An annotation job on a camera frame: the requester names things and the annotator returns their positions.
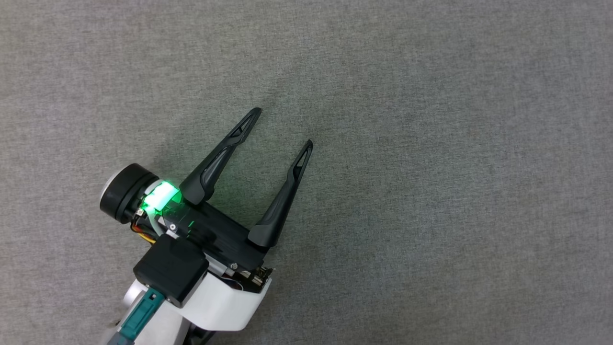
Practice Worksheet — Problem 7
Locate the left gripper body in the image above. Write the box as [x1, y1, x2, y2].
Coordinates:
[100, 163, 274, 332]

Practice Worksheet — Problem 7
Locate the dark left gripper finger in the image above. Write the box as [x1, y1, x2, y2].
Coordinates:
[247, 139, 314, 249]
[179, 107, 263, 207]

